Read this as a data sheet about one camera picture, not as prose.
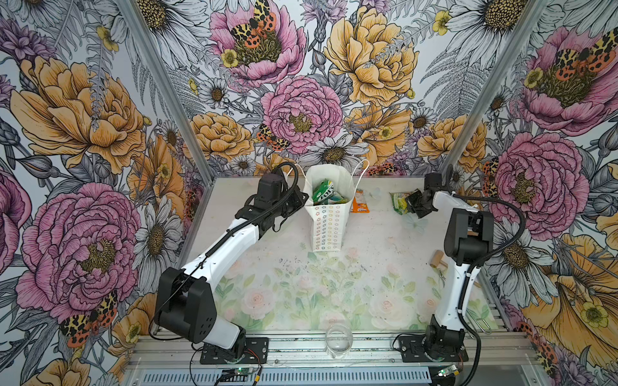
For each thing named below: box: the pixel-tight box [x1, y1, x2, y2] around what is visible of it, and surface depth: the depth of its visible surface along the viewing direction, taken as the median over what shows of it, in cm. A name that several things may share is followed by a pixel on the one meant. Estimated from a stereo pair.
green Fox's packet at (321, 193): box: [312, 178, 334, 206], surface depth 90 cm
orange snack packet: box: [350, 188, 371, 214], surface depth 111 cm
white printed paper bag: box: [303, 164, 355, 252], surface depth 89 cm
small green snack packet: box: [388, 191, 412, 216], surface depth 111 cm
